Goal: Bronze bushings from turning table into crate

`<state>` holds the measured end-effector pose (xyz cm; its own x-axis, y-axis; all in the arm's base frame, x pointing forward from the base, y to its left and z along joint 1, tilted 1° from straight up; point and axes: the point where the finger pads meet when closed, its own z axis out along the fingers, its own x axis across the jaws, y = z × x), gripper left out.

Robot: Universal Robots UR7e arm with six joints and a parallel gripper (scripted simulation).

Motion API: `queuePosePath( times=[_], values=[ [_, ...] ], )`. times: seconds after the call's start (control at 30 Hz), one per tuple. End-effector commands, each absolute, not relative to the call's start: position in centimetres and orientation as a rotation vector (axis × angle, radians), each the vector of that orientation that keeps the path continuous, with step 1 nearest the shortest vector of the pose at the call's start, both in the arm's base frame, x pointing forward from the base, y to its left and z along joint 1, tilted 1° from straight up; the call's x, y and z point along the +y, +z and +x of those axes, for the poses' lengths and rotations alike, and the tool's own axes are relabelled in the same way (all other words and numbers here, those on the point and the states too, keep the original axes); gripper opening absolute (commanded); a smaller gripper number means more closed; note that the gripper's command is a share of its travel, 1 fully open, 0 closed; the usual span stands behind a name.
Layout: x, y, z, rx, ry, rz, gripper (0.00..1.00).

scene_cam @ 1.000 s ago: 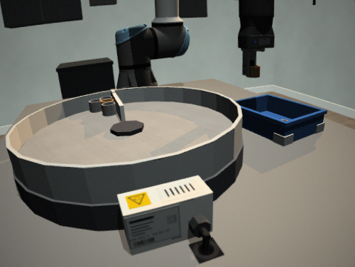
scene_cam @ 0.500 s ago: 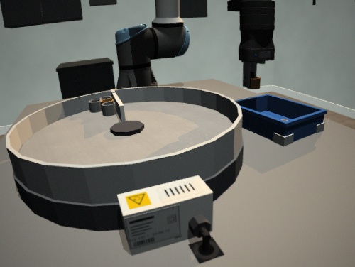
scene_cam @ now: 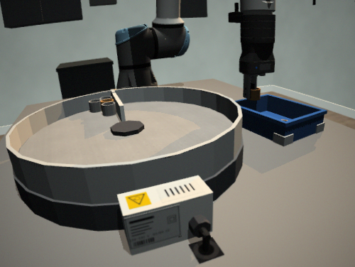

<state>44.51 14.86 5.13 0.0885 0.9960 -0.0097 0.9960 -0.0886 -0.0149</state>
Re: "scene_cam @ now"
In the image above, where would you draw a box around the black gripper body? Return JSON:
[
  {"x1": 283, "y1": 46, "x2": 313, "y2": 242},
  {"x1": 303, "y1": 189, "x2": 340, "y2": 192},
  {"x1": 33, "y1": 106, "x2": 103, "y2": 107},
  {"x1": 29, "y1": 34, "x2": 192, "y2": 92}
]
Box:
[{"x1": 229, "y1": 0, "x2": 275, "y2": 75}]

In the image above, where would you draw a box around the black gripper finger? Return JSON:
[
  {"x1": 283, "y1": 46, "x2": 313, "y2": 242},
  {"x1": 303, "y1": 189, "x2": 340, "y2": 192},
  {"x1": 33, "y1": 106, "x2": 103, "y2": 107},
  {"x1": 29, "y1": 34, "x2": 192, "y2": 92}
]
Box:
[
  {"x1": 251, "y1": 73, "x2": 266, "y2": 90},
  {"x1": 242, "y1": 73, "x2": 258, "y2": 99}
]

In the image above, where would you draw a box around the blue plastic crate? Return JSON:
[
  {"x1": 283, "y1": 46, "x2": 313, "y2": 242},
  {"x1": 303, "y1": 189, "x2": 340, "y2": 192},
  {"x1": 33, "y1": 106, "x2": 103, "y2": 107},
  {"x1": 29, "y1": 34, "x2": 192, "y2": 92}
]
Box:
[{"x1": 235, "y1": 94, "x2": 327, "y2": 146}]

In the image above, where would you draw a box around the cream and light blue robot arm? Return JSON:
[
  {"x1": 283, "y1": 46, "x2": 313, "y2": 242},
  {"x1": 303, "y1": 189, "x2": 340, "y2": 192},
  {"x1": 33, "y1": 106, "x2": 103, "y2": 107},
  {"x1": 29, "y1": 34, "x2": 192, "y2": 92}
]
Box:
[{"x1": 115, "y1": 0, "x2": 190, "y2": 89}]

